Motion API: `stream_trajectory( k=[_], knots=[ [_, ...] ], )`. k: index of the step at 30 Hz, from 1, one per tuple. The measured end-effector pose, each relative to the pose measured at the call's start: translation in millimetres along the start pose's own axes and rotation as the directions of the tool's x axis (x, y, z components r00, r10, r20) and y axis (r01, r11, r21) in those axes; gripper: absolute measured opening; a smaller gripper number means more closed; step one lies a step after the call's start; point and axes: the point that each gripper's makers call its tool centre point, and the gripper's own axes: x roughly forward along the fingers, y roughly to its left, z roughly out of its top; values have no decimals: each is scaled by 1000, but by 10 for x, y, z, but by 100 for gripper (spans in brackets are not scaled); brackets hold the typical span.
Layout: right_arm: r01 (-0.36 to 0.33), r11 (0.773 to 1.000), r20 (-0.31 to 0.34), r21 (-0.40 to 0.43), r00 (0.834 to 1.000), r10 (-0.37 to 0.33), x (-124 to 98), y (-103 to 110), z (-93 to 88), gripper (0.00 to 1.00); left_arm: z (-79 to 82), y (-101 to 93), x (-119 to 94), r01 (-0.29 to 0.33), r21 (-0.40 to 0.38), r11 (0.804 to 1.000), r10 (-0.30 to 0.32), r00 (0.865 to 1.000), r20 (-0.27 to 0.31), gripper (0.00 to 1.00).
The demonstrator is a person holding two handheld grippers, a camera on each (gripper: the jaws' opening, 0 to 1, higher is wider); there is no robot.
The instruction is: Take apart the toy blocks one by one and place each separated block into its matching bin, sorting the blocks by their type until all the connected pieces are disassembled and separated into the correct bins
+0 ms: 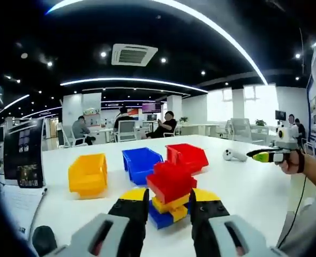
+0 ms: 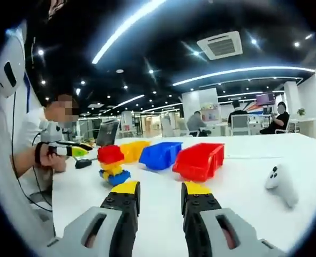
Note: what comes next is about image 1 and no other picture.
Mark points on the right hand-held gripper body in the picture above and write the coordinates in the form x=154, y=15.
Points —
x=289, y=136

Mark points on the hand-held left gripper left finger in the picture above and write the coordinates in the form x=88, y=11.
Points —
x=99, y=235

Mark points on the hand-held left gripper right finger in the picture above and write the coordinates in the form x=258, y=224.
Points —
x=227, y=235

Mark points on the short yellow toy block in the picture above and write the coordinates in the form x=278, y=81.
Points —
x=180, y=214

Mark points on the yellow plastic bin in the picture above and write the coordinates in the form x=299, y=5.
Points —
x=85, y=176

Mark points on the blue toy block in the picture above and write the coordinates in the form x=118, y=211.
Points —
x=160, y=220

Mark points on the long yellow toy block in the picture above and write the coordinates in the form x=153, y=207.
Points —
x=163, y=206

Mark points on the red plastic bin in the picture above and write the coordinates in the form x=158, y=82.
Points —
x=187, y=155

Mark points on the large red toy block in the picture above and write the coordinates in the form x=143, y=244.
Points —
x=168, y=188

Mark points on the blue plastic bin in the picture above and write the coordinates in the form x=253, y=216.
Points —
x=139, y=163

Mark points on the person's right hand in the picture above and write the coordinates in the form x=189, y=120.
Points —
x=290, y=164

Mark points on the white office chair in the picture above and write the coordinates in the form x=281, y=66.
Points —
x=67, y=136
x=259, y=135
x=127, y=131
x=239, y=128

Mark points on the small desk monitor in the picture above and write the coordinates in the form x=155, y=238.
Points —
x=280, y=115

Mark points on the white handheld controller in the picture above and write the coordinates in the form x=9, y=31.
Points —
x=234, y=155

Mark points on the potted green plant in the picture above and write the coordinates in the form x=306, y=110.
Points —
x=260, y=122
x=184, y=119

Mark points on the black round object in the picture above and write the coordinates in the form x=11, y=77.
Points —
x=44, y=241

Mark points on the person's grey clothing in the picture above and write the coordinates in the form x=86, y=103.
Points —
x=308, y=227

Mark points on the black computer monitor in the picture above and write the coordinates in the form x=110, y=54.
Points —
x=24, y=150

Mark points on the ceiling air conditioner vent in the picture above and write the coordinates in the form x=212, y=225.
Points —
x=134, y=54

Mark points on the wall television screen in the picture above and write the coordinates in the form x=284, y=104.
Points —
x=151, y=107

